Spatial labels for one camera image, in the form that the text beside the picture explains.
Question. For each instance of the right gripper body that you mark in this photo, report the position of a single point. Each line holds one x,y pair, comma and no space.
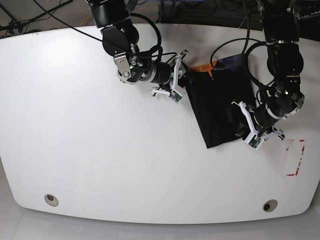
132,70

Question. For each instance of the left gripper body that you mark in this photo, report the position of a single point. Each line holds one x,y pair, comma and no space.
278,102

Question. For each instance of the black T-shirt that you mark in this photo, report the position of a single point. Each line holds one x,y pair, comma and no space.
214,90

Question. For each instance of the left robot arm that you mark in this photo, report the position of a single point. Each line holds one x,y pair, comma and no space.
284,62

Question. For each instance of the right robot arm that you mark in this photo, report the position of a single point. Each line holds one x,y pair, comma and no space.
120,40

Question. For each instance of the red tape marker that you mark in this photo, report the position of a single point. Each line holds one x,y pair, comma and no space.
293,156

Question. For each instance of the right table grommet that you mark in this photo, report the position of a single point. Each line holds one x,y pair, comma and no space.
270,205

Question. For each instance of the table grommet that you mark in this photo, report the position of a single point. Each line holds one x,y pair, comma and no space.
270,205
51,200

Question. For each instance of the left table grommet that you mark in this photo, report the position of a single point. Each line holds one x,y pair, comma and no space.
51,200

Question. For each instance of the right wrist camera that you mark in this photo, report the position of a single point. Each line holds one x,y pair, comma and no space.
175,97

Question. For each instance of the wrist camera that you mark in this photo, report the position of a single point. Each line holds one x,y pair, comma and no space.
175,97
256,143

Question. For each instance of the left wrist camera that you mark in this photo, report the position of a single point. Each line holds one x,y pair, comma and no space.
256,143

